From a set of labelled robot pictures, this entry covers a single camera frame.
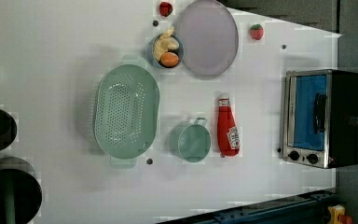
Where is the black silver toaster oven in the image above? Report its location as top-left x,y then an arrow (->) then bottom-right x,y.
282,69 -> 358,169

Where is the yellow red toy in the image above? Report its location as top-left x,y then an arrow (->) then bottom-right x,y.
327,204 -> 353,224

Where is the red ketchup bottle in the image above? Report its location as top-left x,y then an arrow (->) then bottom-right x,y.
217,93 -> 241,157

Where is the red toy strawberry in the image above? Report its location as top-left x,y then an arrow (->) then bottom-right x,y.
250,24 -> 264,40

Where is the green metal mug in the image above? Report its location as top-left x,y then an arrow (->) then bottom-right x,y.
168,118 -> 212,163

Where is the lilac round plate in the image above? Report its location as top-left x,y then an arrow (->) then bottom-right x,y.
175,0 -> 239,76

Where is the orange toy fruit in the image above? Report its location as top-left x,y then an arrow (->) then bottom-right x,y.
160,52 -> 179,67

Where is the small blue bowl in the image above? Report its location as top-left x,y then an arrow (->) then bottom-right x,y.
145,35 -> 185,69

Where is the beige toy pastry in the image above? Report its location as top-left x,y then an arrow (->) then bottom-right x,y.
153,26 -> 180,61

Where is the green perforated colander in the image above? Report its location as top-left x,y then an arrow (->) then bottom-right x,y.
93,55 -> 159,169

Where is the blue metal frame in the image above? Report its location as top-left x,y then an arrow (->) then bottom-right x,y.
159,190 -> 337,224

